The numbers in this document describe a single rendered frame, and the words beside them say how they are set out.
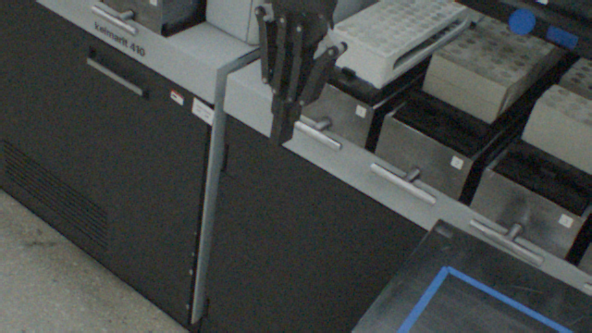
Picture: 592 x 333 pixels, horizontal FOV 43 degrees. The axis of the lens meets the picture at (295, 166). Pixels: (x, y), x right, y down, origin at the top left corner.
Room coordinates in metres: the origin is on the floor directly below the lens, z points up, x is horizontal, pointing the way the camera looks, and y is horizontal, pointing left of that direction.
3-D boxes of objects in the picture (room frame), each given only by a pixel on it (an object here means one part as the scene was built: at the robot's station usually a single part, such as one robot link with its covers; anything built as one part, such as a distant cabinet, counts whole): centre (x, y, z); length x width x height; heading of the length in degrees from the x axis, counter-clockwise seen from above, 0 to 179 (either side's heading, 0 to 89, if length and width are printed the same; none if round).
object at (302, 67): (0.79, 0.02, 0.91); 0.04 x 0.01 x 0.11; 146
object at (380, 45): (1.07, -0.12, 0.83); 0.30 x 0.10 x 0.06; 150
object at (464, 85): (0.91, -0.21, 0.85); 0.12 x 0.02 x 0.06; 60
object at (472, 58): (0.93, -0.22, 0.85); 0.12 x 0.02 x 0.06; 60
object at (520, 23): (0.86, -0.24, 0.98); 0.03 x 0.01 x 0.03; 60
